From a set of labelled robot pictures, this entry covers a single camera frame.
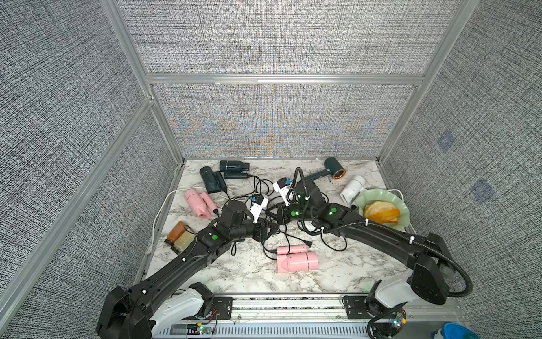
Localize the white power strip cable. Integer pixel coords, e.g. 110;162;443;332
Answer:
145;188;187;255

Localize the green hair dryer orange nozzle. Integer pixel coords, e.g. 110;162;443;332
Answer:
305;157;347;181

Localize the white hair dryer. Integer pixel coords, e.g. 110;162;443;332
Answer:
340;175;366;205

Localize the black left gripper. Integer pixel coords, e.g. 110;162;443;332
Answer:
229;216;280;243

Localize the dark green hair dryer left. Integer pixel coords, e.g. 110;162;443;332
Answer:
199;166;227;194

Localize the bread roll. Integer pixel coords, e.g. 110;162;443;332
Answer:
364;201;401;224

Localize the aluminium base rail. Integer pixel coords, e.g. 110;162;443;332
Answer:
147;292;462;339

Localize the dark green hair dryer back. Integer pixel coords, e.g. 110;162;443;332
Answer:
219;160;250;179

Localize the black cable of back dryer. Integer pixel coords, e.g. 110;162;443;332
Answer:
247;173;275;200

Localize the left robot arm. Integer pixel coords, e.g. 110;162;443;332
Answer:
96;201;279;338

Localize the pink hair dryer left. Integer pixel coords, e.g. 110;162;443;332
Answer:
183;189;220;218

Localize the pink folded hair dryer front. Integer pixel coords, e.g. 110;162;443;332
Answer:
276;245;319;274

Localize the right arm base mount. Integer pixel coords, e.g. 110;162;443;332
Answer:
342;280;406;338

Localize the light green scalloped plate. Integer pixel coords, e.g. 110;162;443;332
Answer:
354;189;411;231

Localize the blue round object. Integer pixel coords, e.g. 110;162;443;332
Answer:
431;323;479;339

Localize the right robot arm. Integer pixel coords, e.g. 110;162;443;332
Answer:
275;182;474;309

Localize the brown spice jar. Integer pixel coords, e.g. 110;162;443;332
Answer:
165;222;186;246

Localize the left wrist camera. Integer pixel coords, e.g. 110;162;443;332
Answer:
249;193;269;224

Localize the black cable of pink dryer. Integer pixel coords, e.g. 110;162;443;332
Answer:
260;228;314;260

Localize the dark green hair dryer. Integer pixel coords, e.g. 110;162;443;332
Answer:
199;166;227;194
219;160;250;179

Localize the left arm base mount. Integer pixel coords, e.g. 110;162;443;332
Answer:
189;282;234;321

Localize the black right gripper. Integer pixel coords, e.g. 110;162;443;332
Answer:
264;201;318;227

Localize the black cable of green dryer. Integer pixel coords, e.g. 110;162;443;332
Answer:
319;230;349;253

